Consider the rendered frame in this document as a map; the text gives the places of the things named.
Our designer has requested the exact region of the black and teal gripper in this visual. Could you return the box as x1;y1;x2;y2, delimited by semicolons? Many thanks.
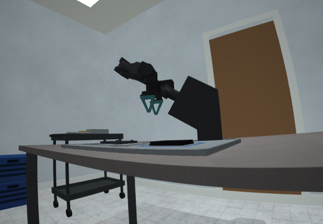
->
140;80;163;115

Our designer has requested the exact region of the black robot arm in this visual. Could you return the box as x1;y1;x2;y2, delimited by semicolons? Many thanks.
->
114;58;179;101

